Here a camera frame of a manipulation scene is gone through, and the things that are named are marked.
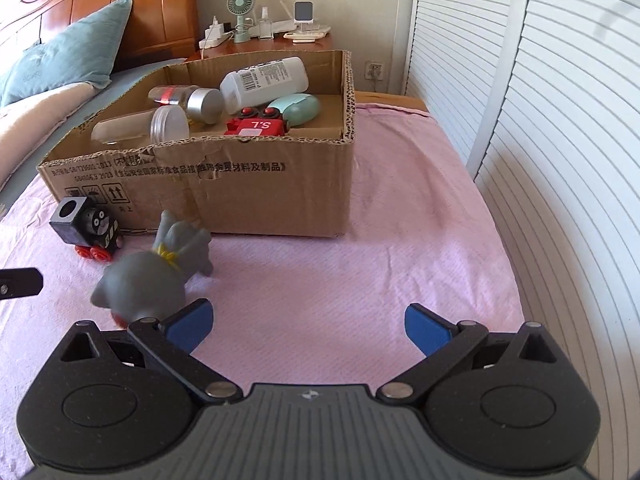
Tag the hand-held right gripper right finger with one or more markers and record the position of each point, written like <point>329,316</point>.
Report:
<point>425,327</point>

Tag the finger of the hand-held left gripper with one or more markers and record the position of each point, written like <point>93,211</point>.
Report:
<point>22,284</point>

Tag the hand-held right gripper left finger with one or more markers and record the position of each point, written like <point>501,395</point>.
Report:
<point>192,322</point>

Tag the grey elephant toy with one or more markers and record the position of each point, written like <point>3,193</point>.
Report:
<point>140,285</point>

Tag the cardboard box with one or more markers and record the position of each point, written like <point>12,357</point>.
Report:
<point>275,195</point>

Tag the clear plastic jar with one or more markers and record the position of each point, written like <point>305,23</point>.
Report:
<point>125,127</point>

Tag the red toy train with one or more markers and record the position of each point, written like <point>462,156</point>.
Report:
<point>255,126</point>

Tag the white plastic bottle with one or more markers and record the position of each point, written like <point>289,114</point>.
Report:
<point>270,82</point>

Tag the black toy train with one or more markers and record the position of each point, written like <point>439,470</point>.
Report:
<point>100,232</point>

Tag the pink blanket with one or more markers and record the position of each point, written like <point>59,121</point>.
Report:
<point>325,285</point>

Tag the beige quilt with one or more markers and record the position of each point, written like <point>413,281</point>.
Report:
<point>30,125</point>

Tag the white louvred closet door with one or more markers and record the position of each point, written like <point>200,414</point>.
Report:
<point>575,185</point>
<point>465,60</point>

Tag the jar of yellow beads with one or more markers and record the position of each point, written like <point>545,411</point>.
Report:
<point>205,105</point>

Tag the blue pillow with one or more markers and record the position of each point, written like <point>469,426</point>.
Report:
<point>65,55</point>

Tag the mint green oval case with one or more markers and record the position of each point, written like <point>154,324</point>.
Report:
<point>300,110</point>

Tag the white power strip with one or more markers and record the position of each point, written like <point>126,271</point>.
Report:
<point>215,39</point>

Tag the wooden nightstand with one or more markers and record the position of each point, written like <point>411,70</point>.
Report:
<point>280,47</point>

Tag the white charger plug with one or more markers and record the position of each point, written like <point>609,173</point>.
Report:
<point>215,25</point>

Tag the wooden bed headboard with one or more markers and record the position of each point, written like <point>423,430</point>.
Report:
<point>150,10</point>

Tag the clear spray bottle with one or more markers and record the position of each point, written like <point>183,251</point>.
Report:
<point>265,25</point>

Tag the green desk fan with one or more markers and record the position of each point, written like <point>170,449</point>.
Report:
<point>241,2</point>

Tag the white smart display on stand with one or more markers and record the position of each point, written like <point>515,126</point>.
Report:
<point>302,12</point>

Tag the wooden bed side rail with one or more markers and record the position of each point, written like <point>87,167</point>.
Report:
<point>395,101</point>

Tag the wall outlet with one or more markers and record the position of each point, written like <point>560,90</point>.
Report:
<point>375,67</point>

